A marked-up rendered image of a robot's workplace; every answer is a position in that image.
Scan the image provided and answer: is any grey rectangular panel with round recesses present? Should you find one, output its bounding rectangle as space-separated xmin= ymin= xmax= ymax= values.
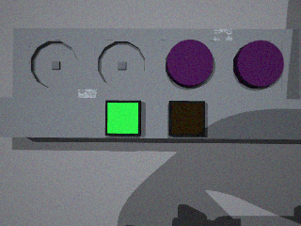
xmin=0 ymin=28 xmax=301 ymax=139

